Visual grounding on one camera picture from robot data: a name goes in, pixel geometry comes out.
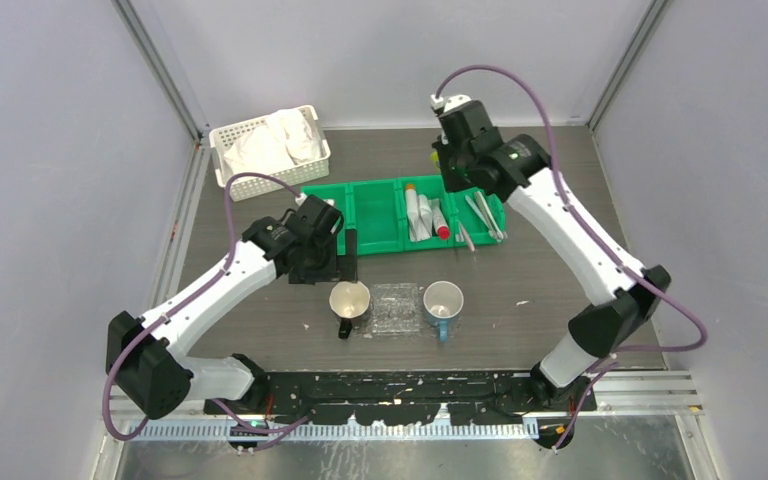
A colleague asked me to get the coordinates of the black mug cream inside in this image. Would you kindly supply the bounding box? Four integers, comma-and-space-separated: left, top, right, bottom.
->
328, 281, 372, 340

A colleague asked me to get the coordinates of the clear oval textured tray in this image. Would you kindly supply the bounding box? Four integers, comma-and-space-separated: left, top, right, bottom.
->
354, 283, 436, 339

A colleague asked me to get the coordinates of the green compartment organizer bin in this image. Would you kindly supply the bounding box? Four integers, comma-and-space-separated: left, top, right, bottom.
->
302, 175, 498, 256

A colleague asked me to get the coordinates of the white toothpaste tube orange cap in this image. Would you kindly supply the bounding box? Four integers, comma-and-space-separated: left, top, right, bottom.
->
404, 183, 423, 243

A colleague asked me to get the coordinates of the blue mug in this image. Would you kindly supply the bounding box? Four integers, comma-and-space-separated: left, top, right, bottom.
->
422, 280, 465, 343

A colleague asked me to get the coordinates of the white plastic basket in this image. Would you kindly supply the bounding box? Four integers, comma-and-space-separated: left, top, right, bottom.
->
208, 105, 331, 201

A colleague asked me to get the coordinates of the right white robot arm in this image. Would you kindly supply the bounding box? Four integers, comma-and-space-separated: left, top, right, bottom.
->
431, 95, 671, 411

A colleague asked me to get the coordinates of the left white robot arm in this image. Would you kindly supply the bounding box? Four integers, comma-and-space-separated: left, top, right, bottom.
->
105, 195, 345, 420

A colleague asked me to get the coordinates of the white tube red cap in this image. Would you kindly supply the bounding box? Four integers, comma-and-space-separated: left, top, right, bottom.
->
429, 199, 451, 241

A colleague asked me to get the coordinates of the white cloth in basket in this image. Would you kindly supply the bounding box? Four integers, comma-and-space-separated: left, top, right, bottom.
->
222, 109, 323, 175

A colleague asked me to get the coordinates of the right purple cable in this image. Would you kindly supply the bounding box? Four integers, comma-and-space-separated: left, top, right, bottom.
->
434, 64, 710, 454

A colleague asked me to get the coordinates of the purple cable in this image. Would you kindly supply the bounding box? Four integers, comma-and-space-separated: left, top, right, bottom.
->
102, 172, 315, 453
434, 64, 710, 454

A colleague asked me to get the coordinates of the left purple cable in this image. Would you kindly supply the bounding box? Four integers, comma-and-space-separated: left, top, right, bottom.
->
102, 172, 315, 453

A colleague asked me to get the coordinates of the white slotted cable duct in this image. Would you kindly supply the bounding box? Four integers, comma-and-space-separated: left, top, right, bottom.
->
136, 418, 539, 442

